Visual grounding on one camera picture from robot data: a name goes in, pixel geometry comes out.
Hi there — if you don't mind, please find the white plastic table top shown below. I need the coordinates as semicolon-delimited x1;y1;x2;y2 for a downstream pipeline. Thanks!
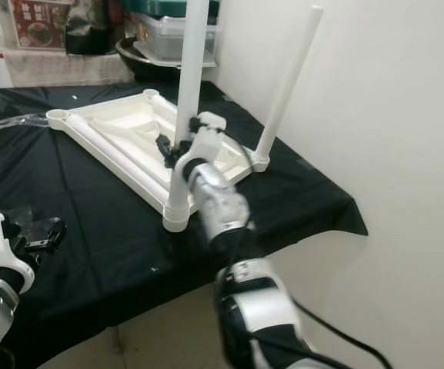
45;89;272;234

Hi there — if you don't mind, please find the black tablecloth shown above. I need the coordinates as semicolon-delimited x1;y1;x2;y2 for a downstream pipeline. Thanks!
0;81;369;369

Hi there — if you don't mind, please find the black wok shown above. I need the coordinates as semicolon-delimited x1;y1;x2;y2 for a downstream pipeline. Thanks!
115;38;211;81

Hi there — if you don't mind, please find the clear tape strip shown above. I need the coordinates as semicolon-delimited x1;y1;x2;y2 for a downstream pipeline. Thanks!
0;114;49;133

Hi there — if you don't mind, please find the clear plastic container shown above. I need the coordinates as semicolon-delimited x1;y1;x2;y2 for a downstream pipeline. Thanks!
137;15;219;64

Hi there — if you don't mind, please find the beige cloth covered shelf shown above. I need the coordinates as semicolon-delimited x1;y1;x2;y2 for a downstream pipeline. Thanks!
0;46;134;87

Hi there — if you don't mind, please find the green round pot lid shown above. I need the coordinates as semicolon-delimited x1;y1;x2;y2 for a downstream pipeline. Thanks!
125;0;219;18

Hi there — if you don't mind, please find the black bag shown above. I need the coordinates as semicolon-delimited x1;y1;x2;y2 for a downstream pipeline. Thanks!
66;0;111;56

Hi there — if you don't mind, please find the red printed carton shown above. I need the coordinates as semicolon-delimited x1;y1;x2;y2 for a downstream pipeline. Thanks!
14;0;72;48

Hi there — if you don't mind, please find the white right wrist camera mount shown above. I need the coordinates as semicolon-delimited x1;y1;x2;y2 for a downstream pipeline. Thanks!
174;111;229;178

